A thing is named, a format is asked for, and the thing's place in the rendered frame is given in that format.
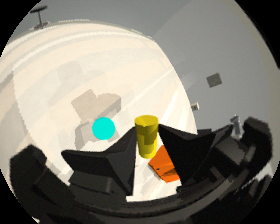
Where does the cyan circle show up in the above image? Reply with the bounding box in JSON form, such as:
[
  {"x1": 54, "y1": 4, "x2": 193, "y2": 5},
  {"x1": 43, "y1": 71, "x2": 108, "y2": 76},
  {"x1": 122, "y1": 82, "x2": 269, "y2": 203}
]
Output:
[{"x1": 92, "y1": 117, "x2": 115, "y2": 140}]

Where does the yellow cylinder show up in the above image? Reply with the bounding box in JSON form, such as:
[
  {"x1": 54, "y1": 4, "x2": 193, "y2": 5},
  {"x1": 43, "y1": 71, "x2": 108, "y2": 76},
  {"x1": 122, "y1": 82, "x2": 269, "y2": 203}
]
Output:
[{"x1": 135, "y1": 115, "x2": 159, "y2": 160}]

